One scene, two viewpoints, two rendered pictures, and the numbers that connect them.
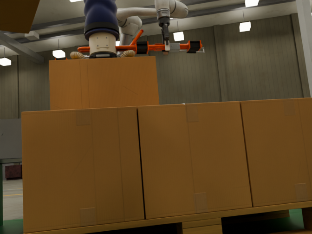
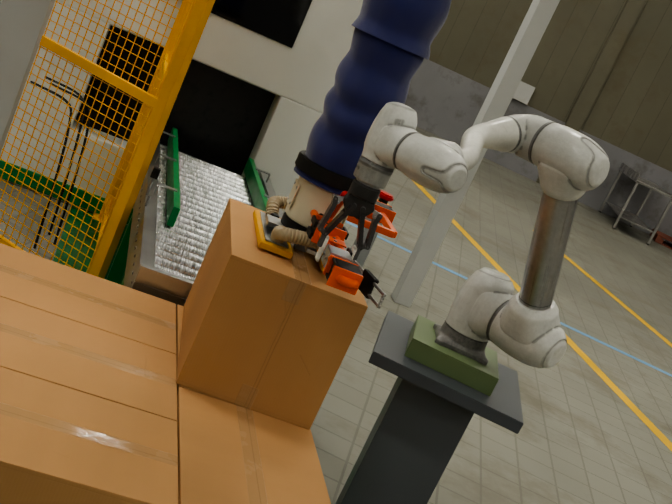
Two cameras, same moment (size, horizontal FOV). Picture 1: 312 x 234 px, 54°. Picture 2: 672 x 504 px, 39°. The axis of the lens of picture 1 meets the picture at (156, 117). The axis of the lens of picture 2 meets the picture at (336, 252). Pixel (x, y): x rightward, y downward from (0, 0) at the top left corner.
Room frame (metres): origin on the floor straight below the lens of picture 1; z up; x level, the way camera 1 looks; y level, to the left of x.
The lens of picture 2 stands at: (1.69, -2.46, 1.65)
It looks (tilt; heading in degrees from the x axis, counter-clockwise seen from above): 14 degrees down; 84
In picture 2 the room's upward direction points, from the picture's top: 25 degrees clockwise
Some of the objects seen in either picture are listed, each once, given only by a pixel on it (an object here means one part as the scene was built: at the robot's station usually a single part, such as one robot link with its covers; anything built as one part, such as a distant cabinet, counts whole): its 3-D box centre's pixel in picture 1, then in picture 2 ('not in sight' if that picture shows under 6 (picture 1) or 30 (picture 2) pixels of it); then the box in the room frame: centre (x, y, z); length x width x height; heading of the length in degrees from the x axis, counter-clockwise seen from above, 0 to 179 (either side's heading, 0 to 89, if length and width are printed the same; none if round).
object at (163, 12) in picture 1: (163, 16); (372, 173); (1.95, -0.11, 1.30); 0.09 x 0.09 x 0.06
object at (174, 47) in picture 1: (173, 47); (336, 259); (1.96, -0.16, 1.07); 0.07 x 0.07 x 0.04; 8
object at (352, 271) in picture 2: (193, 46); (342, 274); (1.97, -0.29, 1.08); 0.08 x 0.07 x 0.05; 98
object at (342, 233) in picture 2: (141, 48); (327, 232); (1.93, 0.06, 1.08); 0.10 x 0.08 x 0.06; 8
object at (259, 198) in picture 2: not in sight; (267, 205); (1.80, 2.21, 0.60); 1.60 x 0.11 x 0.09; 100
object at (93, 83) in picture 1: (107, 99); (267, 306); (1.88, 0.30, 0.74); 0.60 x 0.40 x 0.40; 97
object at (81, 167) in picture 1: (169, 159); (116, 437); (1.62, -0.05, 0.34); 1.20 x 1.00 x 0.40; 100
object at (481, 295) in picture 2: not in sight; (484, 302); (2.52, 0.47, 0.98); 0.18 x 0.16 x 0.22; 134
